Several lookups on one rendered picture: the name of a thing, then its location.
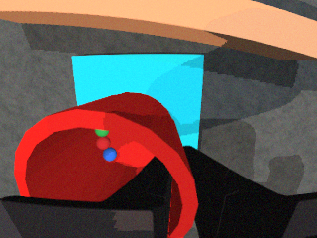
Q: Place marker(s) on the small red ball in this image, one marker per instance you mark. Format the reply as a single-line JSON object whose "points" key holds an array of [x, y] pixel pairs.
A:
{"points": [[103, 142]]}

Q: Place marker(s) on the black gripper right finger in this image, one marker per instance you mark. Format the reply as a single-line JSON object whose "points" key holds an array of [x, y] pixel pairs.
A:
{"points": [[232, 206]]}

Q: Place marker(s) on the blue marble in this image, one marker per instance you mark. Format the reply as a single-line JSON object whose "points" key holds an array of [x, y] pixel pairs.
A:
{"points": [[109, 154]]}

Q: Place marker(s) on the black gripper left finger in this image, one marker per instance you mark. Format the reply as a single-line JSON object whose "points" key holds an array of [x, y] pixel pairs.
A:
{"points": [[117, 217]]}

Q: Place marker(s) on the red cup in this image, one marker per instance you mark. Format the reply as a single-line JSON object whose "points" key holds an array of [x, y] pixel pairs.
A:
{"points": [[58, 157]]}

